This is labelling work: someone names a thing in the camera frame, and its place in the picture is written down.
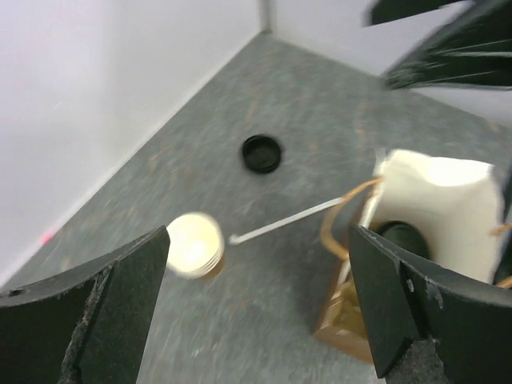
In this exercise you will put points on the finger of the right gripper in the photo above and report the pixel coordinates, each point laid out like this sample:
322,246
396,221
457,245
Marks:
473,50
384,11

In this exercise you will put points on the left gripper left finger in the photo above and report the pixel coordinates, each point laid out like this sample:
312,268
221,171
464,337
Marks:
88,324

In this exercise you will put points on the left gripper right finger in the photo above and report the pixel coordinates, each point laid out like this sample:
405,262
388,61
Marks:
425,323

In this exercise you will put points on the brown paper bag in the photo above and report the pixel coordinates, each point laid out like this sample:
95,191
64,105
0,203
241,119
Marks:
456,204

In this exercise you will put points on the black plastic cup lid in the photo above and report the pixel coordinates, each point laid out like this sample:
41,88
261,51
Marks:
405,236

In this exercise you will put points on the stack of paper cups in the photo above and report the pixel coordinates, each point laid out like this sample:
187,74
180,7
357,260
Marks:
196,247

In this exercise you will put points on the white stir stick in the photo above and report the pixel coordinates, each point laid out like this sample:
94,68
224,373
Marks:
239,239

